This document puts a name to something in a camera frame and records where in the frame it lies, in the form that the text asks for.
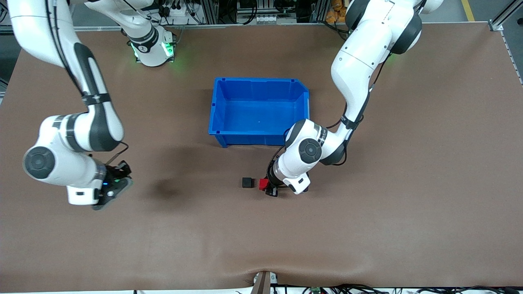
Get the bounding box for blue plastic storage bin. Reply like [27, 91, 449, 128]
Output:
[208, 77, 311, 150]

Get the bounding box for brown table mat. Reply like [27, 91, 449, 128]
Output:
[0, 22, 523, 293]

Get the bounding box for white terminal strip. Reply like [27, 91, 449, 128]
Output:
[255, 14, 287, 24]

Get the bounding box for white power strip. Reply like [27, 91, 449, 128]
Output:
[165, 3, 193, 18]

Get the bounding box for orange snack packets pile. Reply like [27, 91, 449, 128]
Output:
[325, 0, 349, 24]

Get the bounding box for camera mount post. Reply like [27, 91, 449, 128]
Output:
[250, 271, 273, 294]

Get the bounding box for black cable bundle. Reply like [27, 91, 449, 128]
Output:
[281, 283, 523, 294]

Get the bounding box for aluminium table edge rail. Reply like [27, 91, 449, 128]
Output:
[69, 23, 353, 33]

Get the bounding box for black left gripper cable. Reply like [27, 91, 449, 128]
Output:
[266, 51, 393, 182]

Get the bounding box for aluminium frame post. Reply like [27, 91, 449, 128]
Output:
[197, 0, 220, 25]

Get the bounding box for aluminium side rail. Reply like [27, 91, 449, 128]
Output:
[499, 30, 523, 86]

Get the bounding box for aluminium frame profile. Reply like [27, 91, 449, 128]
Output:
[488, 0, 523, 32]

